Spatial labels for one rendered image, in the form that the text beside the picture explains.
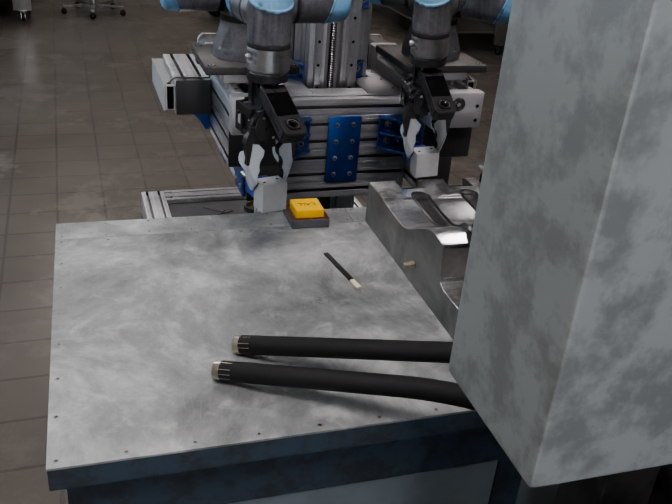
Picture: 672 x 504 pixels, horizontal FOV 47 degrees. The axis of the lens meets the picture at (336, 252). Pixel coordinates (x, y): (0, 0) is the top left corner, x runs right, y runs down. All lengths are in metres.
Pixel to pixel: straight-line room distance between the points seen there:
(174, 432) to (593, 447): 0.60
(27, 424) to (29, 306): 0.64
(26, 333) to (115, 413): 1.68
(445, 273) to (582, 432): 0.73
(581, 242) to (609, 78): 0.11
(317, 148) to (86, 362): 0.99
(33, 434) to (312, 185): 1.04
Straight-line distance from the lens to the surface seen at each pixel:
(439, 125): 1.65
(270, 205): 1.42
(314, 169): 2.02
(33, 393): 2.51
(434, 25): 1.56
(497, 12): 2.00
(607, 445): 0.66
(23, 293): 3.01
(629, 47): 0.50
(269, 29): 1.33
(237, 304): 1.34
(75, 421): 1.12
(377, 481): 1.22
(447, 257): 1.31
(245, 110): 1.40
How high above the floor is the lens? 1.50
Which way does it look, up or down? 27 degrees down
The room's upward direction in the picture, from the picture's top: 5 degrees clockwise
